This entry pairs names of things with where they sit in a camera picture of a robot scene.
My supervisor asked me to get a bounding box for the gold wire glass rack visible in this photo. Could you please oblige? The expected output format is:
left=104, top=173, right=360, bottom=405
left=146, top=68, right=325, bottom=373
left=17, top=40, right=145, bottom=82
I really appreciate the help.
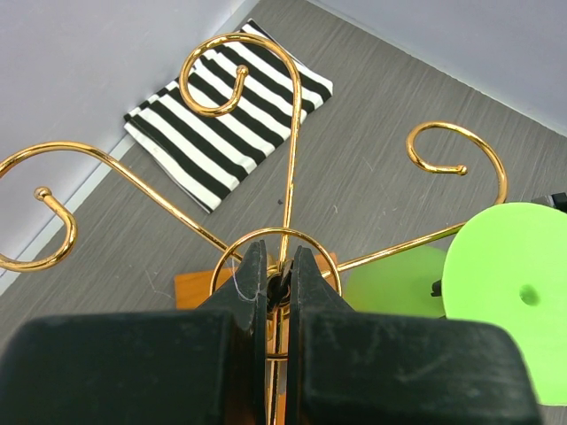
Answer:
left=0, top=33, right=509, bottom=425

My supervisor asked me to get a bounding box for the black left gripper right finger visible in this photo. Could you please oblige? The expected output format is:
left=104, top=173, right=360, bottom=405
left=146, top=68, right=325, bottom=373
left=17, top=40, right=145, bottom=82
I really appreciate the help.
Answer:
left=287, top=247, right=541, bottom=424

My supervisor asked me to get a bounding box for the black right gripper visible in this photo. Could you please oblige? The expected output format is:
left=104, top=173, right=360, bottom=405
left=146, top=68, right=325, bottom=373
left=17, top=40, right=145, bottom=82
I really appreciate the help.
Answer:
left=532, top=192, right=567, bottom=207

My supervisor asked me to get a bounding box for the green plastic wine glass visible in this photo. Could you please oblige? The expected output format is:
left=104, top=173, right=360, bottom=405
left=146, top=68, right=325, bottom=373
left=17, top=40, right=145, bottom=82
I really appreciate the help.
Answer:
left=343, top=203, right=566, bottom=406

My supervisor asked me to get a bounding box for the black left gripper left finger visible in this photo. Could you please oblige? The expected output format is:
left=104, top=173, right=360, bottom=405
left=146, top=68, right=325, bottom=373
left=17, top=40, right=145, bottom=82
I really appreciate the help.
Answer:
left=1, top=242, right=267, bottom=424

